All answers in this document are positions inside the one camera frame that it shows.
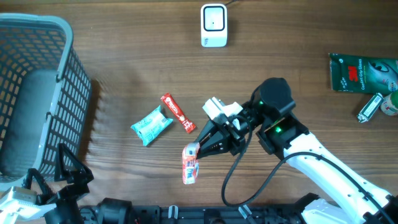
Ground green 3M gloves package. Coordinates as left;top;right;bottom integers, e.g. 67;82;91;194
329;54;397;95

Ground green lid jar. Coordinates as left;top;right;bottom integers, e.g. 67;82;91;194
380;91;398;116

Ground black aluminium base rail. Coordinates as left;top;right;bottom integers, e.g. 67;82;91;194
79;203;312;224

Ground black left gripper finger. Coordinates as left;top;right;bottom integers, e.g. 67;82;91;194
54;143;93;184
22;167;52;203

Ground red candy bar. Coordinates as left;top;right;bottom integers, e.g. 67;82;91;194
160;93;196;133

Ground white barcode scanner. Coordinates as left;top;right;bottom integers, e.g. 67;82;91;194
200;3;228;48

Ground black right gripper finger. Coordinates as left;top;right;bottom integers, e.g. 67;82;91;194
197;141;229;159
194;119;218;145

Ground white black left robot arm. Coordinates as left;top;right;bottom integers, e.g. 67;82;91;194
22;143;135;223

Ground red white small packet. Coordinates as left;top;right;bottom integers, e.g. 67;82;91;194
182;142;200;185

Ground teal tissue packet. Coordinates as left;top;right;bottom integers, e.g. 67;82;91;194
131;105;173;146

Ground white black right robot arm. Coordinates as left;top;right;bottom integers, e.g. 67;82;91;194
196;78;397;223

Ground grey plastic shopping basket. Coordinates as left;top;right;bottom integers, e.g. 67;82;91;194
1;13;92;190

